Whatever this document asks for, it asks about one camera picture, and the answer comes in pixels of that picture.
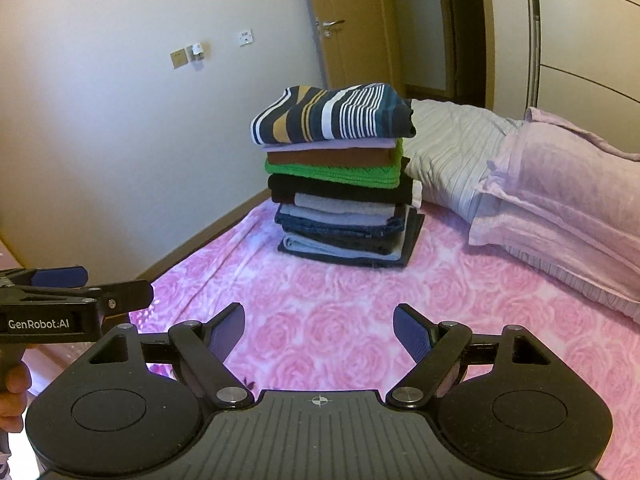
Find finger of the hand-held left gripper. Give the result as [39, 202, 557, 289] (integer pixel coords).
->
[75, 280, 154, 324]
[0, 266, 90, 291]

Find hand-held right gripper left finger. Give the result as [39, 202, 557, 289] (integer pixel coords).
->
[87, 302, 256, 411]

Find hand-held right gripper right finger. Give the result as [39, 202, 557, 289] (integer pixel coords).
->
[385, 302, 553, 408]

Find striped shirt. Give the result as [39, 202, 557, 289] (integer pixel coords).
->
[250, 82, 417, 148]

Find person's left hand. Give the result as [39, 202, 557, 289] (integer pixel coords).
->
[0, 365, 31, 433]

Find pink rose bed sheet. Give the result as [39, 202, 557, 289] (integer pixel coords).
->
[127, 195, 640, 461]

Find stack of folded clothes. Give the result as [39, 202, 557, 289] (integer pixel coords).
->
[277, 207, 426, 268]

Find charcoal folded garment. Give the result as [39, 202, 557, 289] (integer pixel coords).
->
[282, 232, 398, 256]

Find light blue folded garment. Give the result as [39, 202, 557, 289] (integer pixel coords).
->
[282, 236, 403, 262]

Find blue folded jeans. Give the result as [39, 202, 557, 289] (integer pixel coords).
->
[274, 205, 407, 240]

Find light grey folded garment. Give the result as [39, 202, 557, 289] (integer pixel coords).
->
[280, 203, 401, 226]

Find taupe grey folded garment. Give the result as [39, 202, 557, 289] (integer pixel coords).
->
[294, 191, 410, 213]

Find black folded garment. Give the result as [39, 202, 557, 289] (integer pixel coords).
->
[267, 172, 423, 207]

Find green knit folded sweater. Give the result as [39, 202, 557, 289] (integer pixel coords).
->
[264, 139, 407, 189]

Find grey striped duvet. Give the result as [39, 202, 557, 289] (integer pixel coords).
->
[402, 99, 526, 223]

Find brown folded garment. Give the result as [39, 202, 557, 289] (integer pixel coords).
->
[270, 149, 397, 167]

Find pink ruffled pillow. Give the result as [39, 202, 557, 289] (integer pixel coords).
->
[467, 106, 640, 323]

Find lavender folded garment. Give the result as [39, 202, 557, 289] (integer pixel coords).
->
[261, 139, 398, 154]

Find wooden door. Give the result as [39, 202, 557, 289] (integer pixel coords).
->
[299, 0, 406, 103]

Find white wardrobe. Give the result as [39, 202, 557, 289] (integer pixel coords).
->
[532, 0, 640, 156]

